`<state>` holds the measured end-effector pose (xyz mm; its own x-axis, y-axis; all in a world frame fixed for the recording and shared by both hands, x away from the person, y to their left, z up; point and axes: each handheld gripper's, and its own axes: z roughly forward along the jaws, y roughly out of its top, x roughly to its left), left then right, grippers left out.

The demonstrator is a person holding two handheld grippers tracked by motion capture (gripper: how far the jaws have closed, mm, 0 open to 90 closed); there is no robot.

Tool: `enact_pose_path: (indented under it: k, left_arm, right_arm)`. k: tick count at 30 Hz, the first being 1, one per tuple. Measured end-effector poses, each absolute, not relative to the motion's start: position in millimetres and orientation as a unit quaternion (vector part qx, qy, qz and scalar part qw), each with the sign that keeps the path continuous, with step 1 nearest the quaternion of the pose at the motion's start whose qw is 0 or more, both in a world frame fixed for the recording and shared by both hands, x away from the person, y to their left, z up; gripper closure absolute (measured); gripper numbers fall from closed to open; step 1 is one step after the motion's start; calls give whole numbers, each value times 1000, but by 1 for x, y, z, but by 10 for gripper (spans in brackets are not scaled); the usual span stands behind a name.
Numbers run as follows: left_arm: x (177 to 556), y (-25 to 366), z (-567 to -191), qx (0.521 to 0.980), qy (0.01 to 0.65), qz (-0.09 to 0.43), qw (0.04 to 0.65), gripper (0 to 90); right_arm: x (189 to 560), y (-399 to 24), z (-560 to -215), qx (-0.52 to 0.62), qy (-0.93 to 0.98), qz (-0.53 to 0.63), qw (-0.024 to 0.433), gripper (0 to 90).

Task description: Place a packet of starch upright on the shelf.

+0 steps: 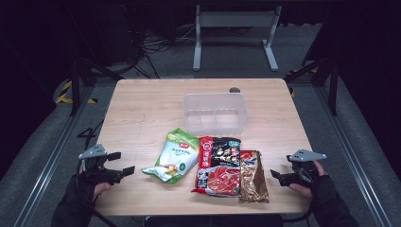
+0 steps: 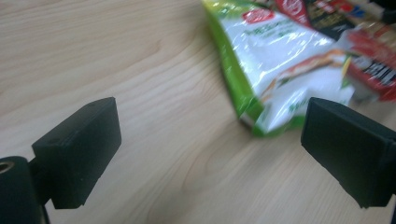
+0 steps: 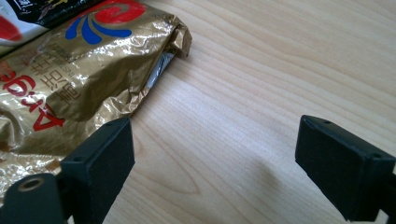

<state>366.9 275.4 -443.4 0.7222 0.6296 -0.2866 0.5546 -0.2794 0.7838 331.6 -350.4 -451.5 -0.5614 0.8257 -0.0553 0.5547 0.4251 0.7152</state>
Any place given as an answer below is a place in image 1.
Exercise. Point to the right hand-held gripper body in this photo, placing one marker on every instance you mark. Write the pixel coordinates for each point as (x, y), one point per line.
(304, 155)

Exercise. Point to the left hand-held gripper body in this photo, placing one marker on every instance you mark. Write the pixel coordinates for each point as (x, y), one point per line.
(94, 151)

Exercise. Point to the gold and red food packet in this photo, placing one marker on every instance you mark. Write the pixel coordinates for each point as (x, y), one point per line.
(253, 176)

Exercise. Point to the green and white food packet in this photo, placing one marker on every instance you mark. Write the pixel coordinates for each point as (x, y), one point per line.
(176, 154)

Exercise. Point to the clear plastic container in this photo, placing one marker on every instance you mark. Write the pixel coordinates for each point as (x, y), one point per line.
(216, 113)

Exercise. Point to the person's left hand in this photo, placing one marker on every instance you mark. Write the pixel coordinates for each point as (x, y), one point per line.
(101, 189)

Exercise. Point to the person's right hand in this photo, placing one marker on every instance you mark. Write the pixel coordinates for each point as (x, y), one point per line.
(324, 186)

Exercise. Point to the red and black food packet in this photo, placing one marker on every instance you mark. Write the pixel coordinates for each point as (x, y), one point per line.
(219, 170)

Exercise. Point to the yellow and black floor tape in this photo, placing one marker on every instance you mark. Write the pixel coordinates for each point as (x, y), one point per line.
(64, 91)
(293, 93)

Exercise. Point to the black metal stand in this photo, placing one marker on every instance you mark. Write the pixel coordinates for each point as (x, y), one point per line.
(75, 82)
(332, 85)

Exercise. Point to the dark round knob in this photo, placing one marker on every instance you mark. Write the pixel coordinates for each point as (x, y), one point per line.
(235, 90)

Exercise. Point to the aluminium floor rail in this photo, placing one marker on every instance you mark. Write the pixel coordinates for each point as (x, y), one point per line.
(50, 164)
(350, 157)

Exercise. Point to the grey metal stand frame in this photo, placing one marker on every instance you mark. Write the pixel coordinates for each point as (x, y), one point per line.
(236, 19)

